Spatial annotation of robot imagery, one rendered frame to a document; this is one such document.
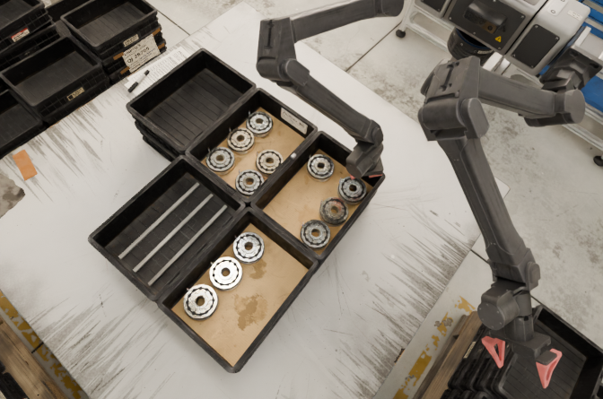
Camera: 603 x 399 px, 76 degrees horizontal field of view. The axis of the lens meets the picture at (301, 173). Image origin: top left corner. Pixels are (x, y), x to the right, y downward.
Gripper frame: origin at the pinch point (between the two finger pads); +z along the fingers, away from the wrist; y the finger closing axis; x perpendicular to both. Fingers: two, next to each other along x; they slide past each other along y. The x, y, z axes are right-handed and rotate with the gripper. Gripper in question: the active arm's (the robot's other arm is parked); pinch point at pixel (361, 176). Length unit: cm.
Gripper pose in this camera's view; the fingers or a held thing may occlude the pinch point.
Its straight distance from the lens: 134.4
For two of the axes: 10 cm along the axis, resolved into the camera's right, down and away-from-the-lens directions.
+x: -1.3, -8.8, 4.5
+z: -0.7, 4.6, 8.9
